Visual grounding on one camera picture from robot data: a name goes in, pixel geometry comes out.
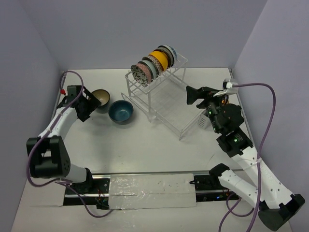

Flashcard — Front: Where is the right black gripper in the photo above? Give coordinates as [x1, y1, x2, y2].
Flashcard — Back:
[186, 85, 230, 133]

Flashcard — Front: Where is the black mounting rail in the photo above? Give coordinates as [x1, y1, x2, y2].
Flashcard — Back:
[63, 173, 238, 210]

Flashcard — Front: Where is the leaf patterned bowl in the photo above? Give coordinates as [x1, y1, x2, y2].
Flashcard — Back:
[130, 63, 148, 87]

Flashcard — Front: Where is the dark blue ceramic bowl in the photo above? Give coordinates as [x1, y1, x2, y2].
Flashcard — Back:
[108, 100, 134, 125]

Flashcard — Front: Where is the clear taped plastic sheet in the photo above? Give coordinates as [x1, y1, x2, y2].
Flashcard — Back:
[108, 174, 197, 210]

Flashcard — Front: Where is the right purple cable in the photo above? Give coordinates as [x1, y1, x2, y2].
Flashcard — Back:
[218, 82, 276, 232]

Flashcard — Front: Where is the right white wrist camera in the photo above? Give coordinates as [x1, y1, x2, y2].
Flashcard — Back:
[214, 79, 238, 97]

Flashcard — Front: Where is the white slotted spatula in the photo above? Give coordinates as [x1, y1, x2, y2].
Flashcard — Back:
[198, 114, 209, 129]

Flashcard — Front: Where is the yellow bowl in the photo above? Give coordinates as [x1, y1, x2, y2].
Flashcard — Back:
[149, 51, 169, 71]

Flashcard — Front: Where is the light green ceramic bowl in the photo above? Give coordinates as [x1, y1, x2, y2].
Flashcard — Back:
[142, 57, 159, 79]

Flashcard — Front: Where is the white wire dish rack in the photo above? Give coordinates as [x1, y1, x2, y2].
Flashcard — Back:
[122, 53, 202, 138]

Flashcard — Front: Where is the red patterned white bowl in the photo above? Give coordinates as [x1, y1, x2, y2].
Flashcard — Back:
[147, 55, 163, 75]

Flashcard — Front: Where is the beige bowl black rim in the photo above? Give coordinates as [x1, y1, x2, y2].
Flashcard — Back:
[92, 89, 111, 107]

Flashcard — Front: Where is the pink patterned bowl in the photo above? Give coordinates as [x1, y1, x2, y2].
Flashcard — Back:
[137, 63, 152, 84]

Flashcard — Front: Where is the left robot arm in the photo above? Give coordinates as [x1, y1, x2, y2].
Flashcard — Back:
[26, 85, 101, 193]

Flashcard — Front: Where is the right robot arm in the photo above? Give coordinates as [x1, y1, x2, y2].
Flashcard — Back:
[186, 85, 305, 232]

